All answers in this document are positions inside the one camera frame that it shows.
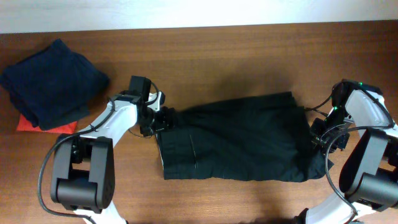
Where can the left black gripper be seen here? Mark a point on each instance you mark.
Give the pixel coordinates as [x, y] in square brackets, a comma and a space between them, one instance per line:
[166, 118]

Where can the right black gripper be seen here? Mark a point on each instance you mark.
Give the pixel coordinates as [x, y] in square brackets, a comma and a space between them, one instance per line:
[319, 133]

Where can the black shorts garment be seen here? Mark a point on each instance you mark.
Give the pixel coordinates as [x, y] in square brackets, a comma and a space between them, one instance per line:
[254, 138]

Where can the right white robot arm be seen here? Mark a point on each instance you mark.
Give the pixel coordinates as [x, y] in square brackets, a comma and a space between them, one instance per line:
[368, 179]

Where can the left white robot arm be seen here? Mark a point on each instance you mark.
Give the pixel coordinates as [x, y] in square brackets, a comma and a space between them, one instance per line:
[83, 176]

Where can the folded navy blue garment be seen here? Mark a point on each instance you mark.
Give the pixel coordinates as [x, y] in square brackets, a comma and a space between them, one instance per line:
[52, 88]

